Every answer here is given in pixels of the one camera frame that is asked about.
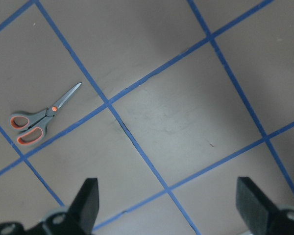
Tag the grey orange scissors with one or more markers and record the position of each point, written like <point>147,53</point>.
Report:
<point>33,126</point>

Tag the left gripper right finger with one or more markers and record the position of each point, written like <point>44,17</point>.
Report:
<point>259,213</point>

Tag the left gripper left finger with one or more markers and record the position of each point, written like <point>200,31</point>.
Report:
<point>80,217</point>

